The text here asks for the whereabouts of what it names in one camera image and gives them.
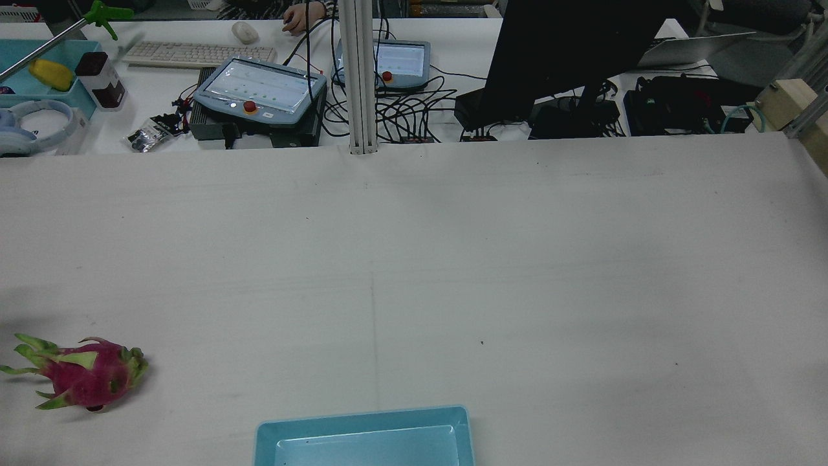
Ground bare person hand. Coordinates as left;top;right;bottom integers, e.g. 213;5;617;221
282;2;327;35

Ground pink dragon fruit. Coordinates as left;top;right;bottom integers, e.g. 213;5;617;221
0;333;149;413

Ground patterned person sleeve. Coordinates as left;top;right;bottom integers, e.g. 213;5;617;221
217;0;340;20

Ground grey teach pendant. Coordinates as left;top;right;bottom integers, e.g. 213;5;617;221
193;57;327;126
333;39;432;89

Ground white keyboard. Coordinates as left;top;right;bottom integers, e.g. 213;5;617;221
122;41;278;69

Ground black control box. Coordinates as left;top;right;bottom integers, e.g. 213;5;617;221
189;67;326;148

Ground clear bag of black parts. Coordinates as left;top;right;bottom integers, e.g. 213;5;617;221
127;115;185;153

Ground metal stick with green clip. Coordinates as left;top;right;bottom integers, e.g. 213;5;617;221
0;0;135;82

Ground dark red jar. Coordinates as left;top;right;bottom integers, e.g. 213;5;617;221
74;52;128;112

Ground black Huawei monitor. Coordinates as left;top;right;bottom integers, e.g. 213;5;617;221
482;0;677;124

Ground yellow fruit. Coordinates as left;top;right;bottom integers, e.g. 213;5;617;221
29;58;75;92

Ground light blue headphones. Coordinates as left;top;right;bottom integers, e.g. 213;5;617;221
0;99;76;157

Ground teal plastic bin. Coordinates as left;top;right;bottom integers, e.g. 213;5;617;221
0;39;104;120

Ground black computer case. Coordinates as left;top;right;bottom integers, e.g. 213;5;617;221
624;76;764;137

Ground silver laptop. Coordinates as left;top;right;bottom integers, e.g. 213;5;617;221
637;31;757;69

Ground light blue plastic tray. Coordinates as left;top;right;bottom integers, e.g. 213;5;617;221
254;406;475;466

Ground wooden block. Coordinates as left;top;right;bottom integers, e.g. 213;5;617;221
754;79;819;132

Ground aluminium profile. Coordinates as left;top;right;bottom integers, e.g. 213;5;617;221
775;32;828;140

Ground aluminium frame post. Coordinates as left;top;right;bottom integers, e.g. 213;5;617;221
340;0;379;155

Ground black cable tangle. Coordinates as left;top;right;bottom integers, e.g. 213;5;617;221
321;65;487;143

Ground red black connector wires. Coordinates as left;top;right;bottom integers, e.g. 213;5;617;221
171;96;197;128

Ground teal network cable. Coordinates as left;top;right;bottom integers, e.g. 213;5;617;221
720;105;768;135

